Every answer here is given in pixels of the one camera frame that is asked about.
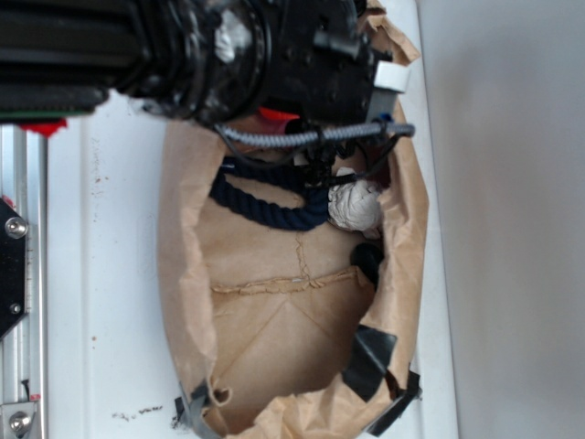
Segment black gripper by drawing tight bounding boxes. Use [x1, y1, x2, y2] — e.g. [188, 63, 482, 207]
[258, 1, 410, 124]

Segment orange toy carrot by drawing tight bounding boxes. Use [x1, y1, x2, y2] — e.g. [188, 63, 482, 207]
[258, 107, 300, 134]

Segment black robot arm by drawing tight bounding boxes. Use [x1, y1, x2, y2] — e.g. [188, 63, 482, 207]
[1, 1, 417, 126]

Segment crumpled white paper ball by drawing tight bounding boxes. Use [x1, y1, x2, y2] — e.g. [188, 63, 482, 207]
[328, 180, 382, 240]

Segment dark green toy cucumber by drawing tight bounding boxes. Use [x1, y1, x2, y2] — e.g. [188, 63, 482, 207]
[350, 242, 384, 286]

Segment brown paper bag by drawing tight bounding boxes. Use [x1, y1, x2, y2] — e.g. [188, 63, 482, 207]
[156, 0, 431, 439]

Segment white plastic tray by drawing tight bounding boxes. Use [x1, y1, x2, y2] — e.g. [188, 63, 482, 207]
[43, 0, 461, 439]

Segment grey braided cable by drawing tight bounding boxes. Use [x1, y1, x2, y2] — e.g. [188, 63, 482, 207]
[214, 121, 416, 149]

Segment dark blue rope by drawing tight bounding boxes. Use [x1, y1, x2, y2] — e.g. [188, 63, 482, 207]
[208, 155, 332, 232]

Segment aluminium frame rail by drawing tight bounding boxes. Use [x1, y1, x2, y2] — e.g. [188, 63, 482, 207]
[1, 125, 48, 438]

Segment black metal bracket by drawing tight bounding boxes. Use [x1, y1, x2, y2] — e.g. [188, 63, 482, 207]
[0, 197, 28, 340]

